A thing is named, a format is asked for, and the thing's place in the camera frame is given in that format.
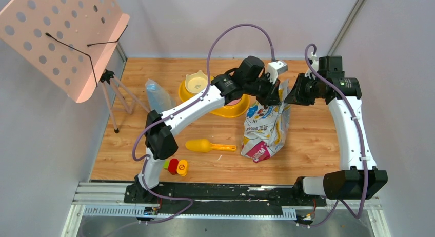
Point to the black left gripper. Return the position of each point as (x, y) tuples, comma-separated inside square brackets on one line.
[(269, 94)]

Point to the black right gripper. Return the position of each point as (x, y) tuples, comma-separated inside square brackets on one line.
[(296, 96)]

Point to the pet food bag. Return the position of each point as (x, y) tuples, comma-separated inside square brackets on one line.
[(265, 131)]

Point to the yellow plastic scoop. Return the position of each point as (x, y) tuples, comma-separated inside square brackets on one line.
[(204, 145)]

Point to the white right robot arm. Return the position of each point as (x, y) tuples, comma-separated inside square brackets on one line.
[(358, 175)]

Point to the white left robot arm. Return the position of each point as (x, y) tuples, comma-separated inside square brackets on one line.
[(251, 77)]

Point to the yellow double pet bowl tray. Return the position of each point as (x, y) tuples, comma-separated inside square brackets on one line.
[(226, 111)]

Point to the pink cat-ear bowl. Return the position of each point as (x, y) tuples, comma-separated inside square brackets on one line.
[(234, 102)]

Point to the cream cat-ear bowl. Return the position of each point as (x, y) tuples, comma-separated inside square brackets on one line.
[(196, 82)]

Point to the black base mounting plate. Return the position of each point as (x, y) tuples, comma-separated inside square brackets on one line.
[(222, 199)]

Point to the translucent blue plastic container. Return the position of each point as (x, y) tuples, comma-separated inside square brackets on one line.
[(158, 98)]

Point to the red yellow green toy block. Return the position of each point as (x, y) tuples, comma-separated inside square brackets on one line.
[(175, 166)]

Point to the pink perforated music stand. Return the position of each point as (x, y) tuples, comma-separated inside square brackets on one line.
[(70, 42)]

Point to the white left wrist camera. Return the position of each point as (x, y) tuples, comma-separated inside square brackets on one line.
[(274, 69)]

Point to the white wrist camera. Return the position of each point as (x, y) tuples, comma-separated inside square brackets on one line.
[(312, 63), (274, 69)]

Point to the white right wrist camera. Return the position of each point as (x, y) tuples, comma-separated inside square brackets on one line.
[(312, 63)]

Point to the aluminium frame rail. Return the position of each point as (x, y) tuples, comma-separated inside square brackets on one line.
[(106, 198)]

